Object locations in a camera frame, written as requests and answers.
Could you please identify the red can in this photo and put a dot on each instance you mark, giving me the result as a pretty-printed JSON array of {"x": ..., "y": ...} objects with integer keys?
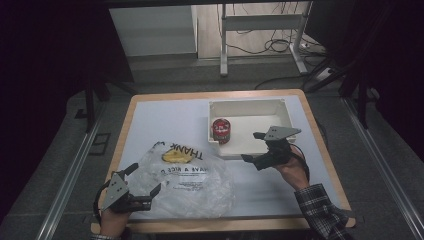
[{"x": 221, "y": 130}]

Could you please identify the white cabinet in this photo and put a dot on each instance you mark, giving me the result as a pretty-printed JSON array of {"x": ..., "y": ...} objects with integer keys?
[{"x": 153, "y": 31}]

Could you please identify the person's right hand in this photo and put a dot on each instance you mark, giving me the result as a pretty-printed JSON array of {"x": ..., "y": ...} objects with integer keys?
[{"x": 295, "y": 173}]

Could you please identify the white plastic box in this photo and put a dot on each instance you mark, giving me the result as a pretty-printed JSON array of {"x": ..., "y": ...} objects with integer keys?
[{"x": 246, "y": 110}]

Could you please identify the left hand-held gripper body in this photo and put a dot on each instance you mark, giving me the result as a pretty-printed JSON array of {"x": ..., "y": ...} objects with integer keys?
[{"x": 115, "y": 193}]

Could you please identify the black stand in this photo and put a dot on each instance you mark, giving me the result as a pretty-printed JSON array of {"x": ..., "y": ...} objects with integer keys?
[
  {"x": 363, "y": 106},
  {"x": 90, "y": 106}
]

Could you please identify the wooden table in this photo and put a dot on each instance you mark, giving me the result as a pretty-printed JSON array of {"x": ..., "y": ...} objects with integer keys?
[{"x": 220, "y": 225}]

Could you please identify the aluminium rail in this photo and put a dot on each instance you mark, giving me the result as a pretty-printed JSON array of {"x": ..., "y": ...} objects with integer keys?
[
  {"x": 383, "y": 166},
  {"x": 66, "y": 186}
]

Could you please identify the white desk frame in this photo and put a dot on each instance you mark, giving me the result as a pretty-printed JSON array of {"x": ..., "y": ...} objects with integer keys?
[{"x": 261, "y": 22}]

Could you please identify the pale table mat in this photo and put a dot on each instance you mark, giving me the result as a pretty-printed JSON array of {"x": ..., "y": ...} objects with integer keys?
[{"x": 173, "y": 116}]

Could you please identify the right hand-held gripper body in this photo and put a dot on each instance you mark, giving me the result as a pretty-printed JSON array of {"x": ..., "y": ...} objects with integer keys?
[{"x": 276, "y": 153}]

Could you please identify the white power strip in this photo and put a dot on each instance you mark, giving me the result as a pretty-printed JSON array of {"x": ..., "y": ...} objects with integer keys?
[{"x": 324, "y": 75}]

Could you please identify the clear printed plastic bag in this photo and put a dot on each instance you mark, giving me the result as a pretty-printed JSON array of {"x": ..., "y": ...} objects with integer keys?
[{"x": 186, "y": 196}]

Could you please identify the person's left hand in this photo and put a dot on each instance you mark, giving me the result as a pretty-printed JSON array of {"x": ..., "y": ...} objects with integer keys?
[{"x": 112, "y": 223}]

